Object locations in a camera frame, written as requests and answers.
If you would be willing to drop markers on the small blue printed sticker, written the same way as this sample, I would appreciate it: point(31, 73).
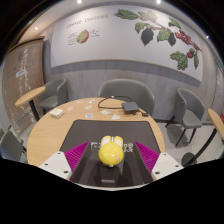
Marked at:
point(89, 115)

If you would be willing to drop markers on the yellow computer mouse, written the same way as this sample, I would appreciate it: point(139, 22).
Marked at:
point(111, 153)

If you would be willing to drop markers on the white plant wall mural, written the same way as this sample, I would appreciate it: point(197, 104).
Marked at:
point(113, 43)

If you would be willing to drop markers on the small white box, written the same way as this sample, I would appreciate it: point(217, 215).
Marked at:
point(56, 113)

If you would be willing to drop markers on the grey upholstered chair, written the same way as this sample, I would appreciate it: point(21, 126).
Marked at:
point(191, 110)
point(58, 90)
point(126, 91)
point(10, 148)

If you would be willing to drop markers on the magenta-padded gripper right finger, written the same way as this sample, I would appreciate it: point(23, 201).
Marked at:
point(165, 164)

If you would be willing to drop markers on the small black hub box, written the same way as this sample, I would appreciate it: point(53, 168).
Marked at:
point(130, 107)

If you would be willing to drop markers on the brown wall board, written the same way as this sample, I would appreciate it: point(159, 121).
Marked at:
point(20, 73)

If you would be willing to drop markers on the recessed ceiling lights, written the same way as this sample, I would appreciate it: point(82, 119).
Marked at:
point(79, 1)

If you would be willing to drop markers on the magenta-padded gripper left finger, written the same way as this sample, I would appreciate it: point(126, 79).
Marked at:
point(56, 163)

